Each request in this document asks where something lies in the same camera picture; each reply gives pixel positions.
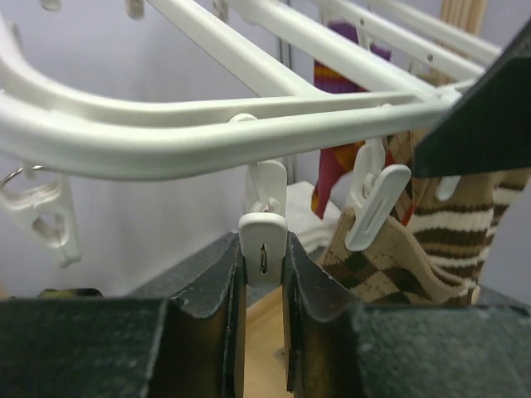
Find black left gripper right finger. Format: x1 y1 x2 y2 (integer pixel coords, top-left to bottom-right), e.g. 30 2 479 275
283 234 530 397

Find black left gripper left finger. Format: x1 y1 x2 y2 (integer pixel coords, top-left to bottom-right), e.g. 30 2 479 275
1 238 246 397

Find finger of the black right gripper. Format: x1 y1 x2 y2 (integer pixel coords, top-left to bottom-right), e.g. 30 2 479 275
413 22 530 178

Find purple striped sock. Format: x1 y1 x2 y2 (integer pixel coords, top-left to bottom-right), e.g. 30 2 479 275
310 21 393 223

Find white hanger clip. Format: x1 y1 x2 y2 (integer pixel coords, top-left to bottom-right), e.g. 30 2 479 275
237 160 288 289
1 165 81 268
344 138 412 251

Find wooden hanger stand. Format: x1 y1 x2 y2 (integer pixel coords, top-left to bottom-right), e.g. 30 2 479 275
248 0 490 362

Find beige brown argyle sock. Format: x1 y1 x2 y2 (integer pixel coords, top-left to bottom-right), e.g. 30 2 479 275
319 128 482 306

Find brown white striped sock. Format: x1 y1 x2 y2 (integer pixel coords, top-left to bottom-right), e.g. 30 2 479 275
407 168 530 306

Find white plastic sock hanger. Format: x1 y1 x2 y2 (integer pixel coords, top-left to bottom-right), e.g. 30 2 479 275
1 1 501 181

